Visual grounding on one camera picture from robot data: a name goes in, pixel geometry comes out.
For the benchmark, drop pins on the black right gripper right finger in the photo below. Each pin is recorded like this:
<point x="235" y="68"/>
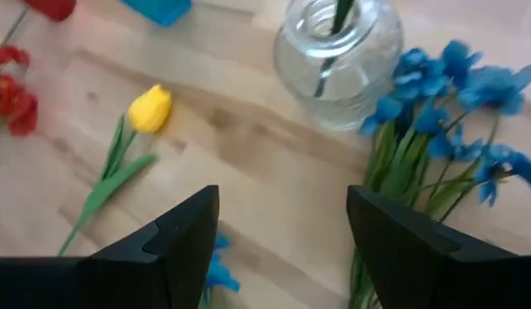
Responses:
<point x="441" y="279"/>

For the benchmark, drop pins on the turquoise glass vase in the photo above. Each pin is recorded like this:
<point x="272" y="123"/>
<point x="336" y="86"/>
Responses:
<point x="162" y="10"/>

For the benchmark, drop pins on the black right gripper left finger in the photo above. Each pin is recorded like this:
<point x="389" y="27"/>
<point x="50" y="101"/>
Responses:
<point x="119" y="279"/>

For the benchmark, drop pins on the clear glass vase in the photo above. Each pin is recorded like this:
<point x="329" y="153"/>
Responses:
<point x="359" y="86"/>

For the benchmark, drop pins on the yellow artificial tulip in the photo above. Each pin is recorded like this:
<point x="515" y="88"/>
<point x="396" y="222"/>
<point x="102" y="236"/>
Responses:
<point x="149" y="109"/>

